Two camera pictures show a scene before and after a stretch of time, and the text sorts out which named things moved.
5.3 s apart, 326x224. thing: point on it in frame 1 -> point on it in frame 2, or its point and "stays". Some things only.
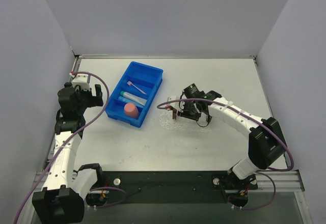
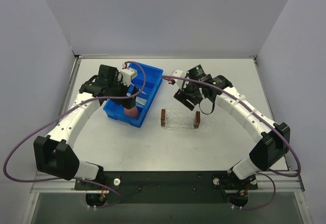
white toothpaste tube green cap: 134,98 stays
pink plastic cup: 131,111 stays
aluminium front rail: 288,181 stays
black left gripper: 89,98 -> 125,94
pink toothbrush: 129,83 stays
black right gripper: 185,113 -> 185,98
